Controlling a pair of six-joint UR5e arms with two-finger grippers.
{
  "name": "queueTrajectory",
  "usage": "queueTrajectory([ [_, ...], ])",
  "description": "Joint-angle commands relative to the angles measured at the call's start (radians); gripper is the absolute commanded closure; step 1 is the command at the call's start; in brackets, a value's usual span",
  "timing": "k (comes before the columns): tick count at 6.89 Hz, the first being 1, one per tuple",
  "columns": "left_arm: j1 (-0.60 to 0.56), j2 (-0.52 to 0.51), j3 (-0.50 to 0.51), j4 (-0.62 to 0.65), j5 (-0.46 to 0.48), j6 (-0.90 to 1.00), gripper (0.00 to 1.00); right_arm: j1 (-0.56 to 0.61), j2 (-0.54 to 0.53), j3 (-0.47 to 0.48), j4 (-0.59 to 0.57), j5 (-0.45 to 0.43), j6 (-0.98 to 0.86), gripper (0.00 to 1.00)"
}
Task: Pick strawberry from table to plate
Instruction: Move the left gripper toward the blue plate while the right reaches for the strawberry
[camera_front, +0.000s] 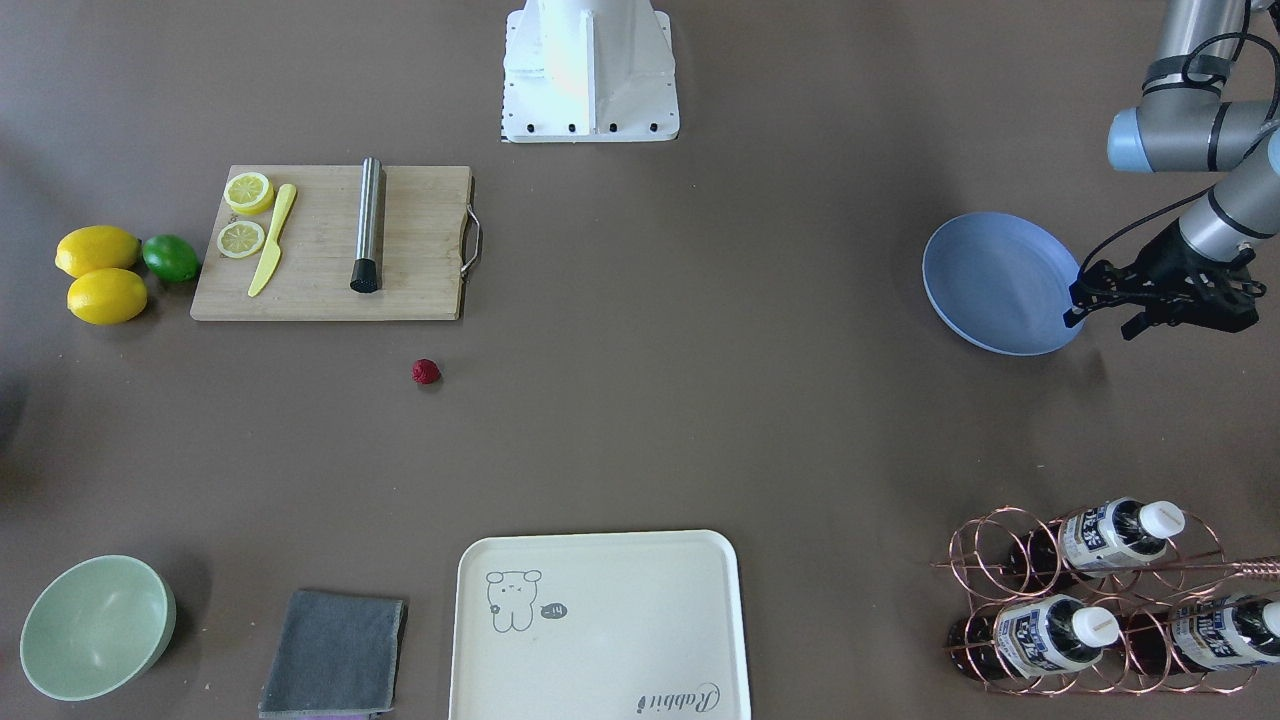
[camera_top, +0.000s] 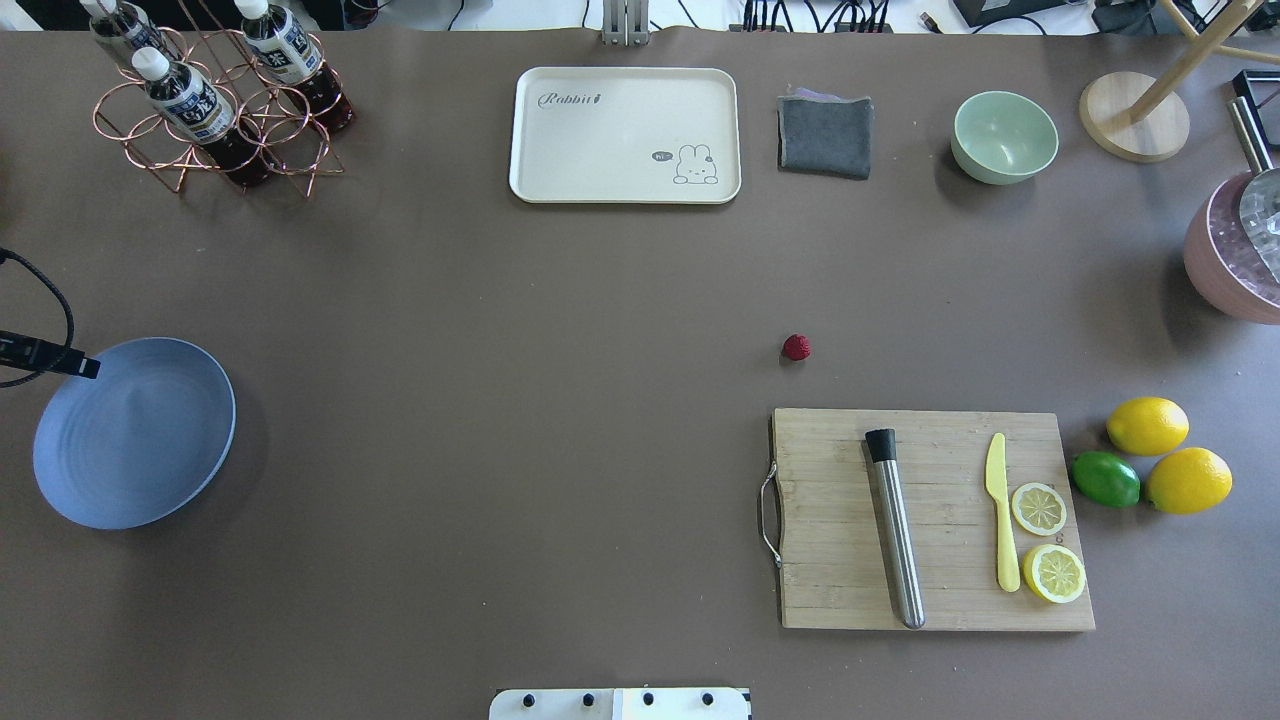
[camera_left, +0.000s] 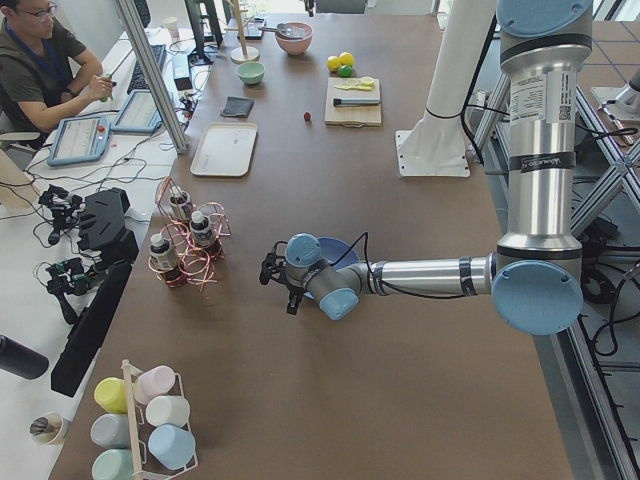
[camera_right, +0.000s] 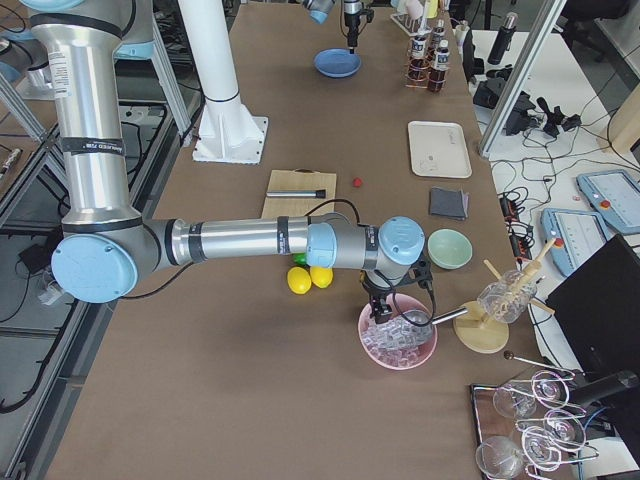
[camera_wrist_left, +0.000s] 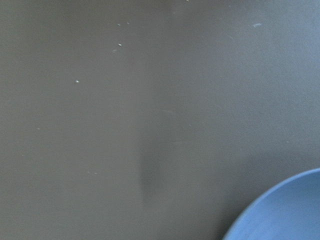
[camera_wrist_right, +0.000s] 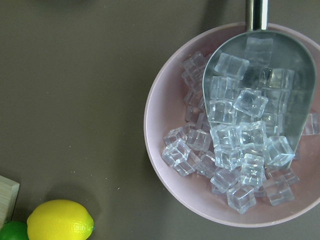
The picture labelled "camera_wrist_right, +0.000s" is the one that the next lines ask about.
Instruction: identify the pink bowl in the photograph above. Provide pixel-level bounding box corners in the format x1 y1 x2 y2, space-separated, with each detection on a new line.
144 22 320 228

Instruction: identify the steel ice scoop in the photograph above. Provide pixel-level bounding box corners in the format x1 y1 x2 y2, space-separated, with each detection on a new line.
202 0 318 167

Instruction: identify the yellow lemon near lime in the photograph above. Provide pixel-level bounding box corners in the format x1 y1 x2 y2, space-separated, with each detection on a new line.
27 199 95 240

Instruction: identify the wooden cutting board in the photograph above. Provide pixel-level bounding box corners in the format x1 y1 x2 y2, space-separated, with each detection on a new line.
0 176 20 227

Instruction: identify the green lime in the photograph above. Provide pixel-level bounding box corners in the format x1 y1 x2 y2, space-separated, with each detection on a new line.
0 221 29 240

